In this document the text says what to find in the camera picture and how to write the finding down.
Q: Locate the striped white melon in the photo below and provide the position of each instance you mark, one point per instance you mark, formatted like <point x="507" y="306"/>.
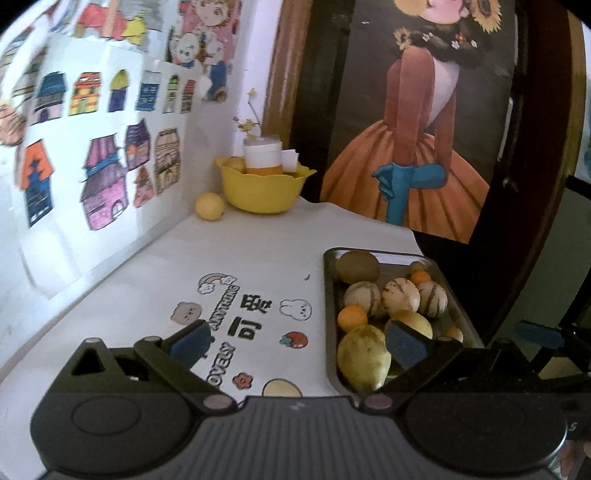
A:
<point x="400" y="294"/>
<point x="365" y="295"/>

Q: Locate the small orange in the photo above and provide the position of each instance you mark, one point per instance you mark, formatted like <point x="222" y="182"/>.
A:
<point x="350" y="317"/>
<point x="420" y="276"/>

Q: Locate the yellow lemon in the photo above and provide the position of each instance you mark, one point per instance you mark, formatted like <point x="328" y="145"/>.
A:
<point x="209" y="206"/>

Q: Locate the striped tan melon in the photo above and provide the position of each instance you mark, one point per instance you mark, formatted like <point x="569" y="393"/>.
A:
<point x="433" y="299"/>

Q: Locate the metal tray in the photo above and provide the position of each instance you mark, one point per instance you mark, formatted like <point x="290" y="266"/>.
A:
<point x="392" y="265"/>

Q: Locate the small brown fruit in tray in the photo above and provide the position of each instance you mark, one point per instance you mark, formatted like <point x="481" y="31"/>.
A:
<point x="416" y="266"/>

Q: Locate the cartoon children poster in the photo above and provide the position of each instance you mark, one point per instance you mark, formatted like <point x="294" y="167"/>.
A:
<point x="204" y="37"/>

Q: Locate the house drawings poster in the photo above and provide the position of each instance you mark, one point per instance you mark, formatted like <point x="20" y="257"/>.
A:
<point x="109" y="171"/>

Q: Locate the green pear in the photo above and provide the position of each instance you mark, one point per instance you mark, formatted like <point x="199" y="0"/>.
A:
<point x="364" y="359"/>

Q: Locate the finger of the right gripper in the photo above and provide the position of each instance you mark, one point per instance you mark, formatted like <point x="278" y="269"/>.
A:
<point x="541" y="335"/>

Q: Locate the yellow plastic bowl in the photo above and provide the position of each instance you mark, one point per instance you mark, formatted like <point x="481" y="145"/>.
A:
<point x="261" y="194"/>

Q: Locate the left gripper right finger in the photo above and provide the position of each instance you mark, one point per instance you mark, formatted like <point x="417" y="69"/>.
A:
<point x="422" y="359"/>

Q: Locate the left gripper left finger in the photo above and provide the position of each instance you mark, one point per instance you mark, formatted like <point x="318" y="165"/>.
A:
<point x="172" y="358"/>

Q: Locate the white jar with flowers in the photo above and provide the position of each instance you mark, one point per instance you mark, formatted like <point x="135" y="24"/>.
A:
<point x="262" y="154"/>

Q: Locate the striped white melon in tray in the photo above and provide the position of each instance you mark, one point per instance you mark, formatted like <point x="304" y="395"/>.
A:
<point x="365" y="295"/>

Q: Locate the orange dress lady painting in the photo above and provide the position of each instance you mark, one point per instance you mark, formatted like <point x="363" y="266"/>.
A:
<point x="422" y="113"/>

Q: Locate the small orange in tray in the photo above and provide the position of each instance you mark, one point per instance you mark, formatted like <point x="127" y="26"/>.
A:
<point x="420" y="276"/>

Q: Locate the brown kiwi fruit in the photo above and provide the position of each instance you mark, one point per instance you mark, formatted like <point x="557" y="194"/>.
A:
<point x="357" y="266"/>

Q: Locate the white small box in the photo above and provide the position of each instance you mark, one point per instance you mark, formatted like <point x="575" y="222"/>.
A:
<point x="289" y="161"/>

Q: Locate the green round fruit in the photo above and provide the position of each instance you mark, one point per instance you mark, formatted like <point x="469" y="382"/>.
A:
<point x="416" y="321"/>

